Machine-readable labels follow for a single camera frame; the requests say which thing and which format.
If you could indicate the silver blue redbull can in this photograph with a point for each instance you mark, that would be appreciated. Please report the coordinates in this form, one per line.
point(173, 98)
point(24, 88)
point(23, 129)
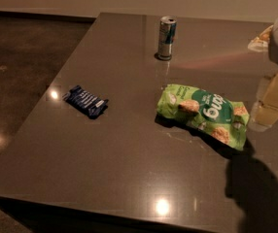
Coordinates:
point(167, 29)

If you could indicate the dark blue snack wrapper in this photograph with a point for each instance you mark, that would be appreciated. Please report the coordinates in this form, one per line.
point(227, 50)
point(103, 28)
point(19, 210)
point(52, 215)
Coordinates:
point(87, 103)

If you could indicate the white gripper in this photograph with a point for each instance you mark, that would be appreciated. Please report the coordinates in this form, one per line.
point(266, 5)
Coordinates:
point(265, 112)

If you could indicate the green snack chip bag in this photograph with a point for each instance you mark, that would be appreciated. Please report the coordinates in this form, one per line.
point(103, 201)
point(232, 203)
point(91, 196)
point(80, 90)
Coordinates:
point(210, 113)

